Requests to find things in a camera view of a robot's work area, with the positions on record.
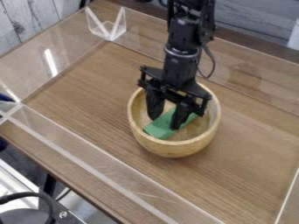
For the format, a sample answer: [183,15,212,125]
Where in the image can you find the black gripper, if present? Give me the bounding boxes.
[138,47,212,130]

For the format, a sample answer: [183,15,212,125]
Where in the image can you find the green rectangular block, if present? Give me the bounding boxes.
[143,108,199,140]

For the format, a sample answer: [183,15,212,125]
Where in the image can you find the brown wooden bowl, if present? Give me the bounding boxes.
[127,86,222,158]

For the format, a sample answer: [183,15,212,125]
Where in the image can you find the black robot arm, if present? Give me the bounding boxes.
[138,0,216,130]

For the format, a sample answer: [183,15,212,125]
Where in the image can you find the black table leg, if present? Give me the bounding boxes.
[43,174,58,197]

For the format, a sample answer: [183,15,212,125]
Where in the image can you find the blue object at left edge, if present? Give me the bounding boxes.
[0,93,15,102]

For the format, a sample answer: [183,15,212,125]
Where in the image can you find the clear acrylic enclosure walls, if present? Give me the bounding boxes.
[0,11,299,224]

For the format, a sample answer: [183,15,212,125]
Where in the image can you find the grey metal bracket with screw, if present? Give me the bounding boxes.
[39,199,87,224]

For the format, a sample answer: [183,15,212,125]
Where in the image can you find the black cable loop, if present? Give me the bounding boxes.
[0,190,58,224]

